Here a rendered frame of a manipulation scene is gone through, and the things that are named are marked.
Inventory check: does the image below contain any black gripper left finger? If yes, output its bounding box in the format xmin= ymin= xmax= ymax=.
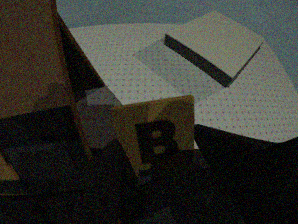
xmin=0 ymin=139 xmax=122 ymax=224

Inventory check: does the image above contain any brown letter tile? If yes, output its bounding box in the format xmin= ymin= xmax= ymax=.
xmin=0 ymin=144 xmax=21 ymax=181
xmin=110 ymin=95 xmax=194 ymax=179

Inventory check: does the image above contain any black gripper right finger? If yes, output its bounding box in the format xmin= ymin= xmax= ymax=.
xmin=194 ymin=124 xmax=298 ymax=224

